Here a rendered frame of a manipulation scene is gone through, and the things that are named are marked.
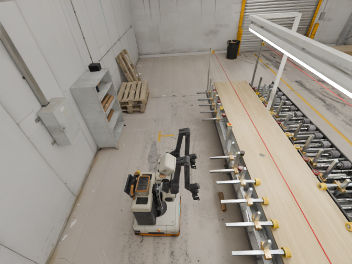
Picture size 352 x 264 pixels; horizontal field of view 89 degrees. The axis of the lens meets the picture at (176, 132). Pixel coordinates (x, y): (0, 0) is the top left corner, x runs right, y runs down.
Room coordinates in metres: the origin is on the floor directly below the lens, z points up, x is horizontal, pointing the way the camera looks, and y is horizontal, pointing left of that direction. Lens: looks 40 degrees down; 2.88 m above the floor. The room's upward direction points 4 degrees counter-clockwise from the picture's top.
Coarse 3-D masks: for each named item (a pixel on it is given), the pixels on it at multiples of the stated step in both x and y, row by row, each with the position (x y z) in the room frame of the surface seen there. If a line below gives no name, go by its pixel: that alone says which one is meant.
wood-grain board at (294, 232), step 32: (224, 96) 3.40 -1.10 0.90; (256, 96) 3.31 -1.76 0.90; (256, 160) 1.60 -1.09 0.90; (288, 160) 1.56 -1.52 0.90; (256, 192) 1.12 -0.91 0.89; (288, 192) 1.09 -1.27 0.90; (320, 192) 1.06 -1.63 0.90; (288, 224) 0.74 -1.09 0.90; (320, 224) 0.72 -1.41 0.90; (320, 256) 0.45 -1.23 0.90
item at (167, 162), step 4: (164, 156) 1.37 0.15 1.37; (168, 156) 1.36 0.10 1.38; (172, 156) 1.39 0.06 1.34; (160, 160) 1.36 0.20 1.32; (164, 160) 1.30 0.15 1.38; (168, 160) 1.30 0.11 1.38; (172, 160) 1.33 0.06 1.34; (160, 164) 1.29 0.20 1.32; (164, 164) 1.24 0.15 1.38; (168, 164) 1.24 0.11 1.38; (172, 164) 1.27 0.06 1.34; (160, 168) 1.24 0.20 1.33; (164, 168) 1.21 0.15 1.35; (168, 168) 1.21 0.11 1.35; (172, 168) 1.22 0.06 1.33; (164, 172) 1.21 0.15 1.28; (168, 172) 1.21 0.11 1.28; (172, 172) 1.21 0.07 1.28
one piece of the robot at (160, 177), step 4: (156, 172) 1.26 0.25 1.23; (160, 172) 1.25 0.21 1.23; (156, 176) 1.21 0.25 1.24; (160, 176) 1.20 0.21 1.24; (164, 176) 1.20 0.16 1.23; (168, 176) 1.21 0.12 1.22; (156, 180) 1.19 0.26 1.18; (160, 180) 1.18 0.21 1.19; (164, 180) 1.16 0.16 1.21; (168, 180) 1.17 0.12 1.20; (164, 196) 1.21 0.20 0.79; (168, 196) 1.21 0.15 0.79; (172, 196) 1.20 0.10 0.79; (164, 200) 1.21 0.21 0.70; (168, 200) 1.20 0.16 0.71; (172, 200) 1.20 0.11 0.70
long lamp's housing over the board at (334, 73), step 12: (252, 24) 2.67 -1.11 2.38; (264, 36) 2.20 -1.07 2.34; (276, 36) 2.01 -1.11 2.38; (288, 48) 1.67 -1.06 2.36; (300, 48) 1.58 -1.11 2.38; (300, 60) 1.43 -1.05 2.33; (312, 60) 1.32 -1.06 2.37; (324, 60) 1.27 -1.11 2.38; (324, 72) 1.15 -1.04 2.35; (336, 72) 1.07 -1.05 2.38; (348, 72) 1.05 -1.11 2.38; (348, 84) 0.94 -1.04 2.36
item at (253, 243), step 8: (208, 96) 3.76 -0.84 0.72; (216, 128) 2.61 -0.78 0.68; (224, 144) 2.16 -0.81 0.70; (224, 152) 1.97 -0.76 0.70; (232, 168) 1.64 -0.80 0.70; (232, 184) 1.40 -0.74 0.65; (240, 192) 1.25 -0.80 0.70; (240, 208) 1.03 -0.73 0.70; (248, 216) 0.93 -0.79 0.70; (248, 232) 0.76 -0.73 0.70; (248, 240) 0.69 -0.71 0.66; (256, 240) 0.67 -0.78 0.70; (256, 248) 0.60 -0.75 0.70; (256, 256) 0.53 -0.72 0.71
